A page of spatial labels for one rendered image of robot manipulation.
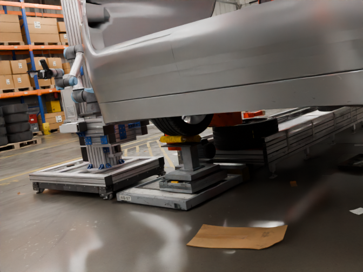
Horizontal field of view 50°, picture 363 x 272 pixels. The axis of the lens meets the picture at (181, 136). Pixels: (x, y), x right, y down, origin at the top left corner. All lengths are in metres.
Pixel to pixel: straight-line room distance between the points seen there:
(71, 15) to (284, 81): 2.92
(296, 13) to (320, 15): 0.09
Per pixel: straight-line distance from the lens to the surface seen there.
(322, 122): 4.73
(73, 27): 4.19
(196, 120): 3.40
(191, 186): 3.14
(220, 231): 2.55
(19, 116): 10.65
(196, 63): 1.81
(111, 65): 2.22
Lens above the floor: 0.93
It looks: 7 degrees down
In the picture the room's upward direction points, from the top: 8 degrees counter-clockwise
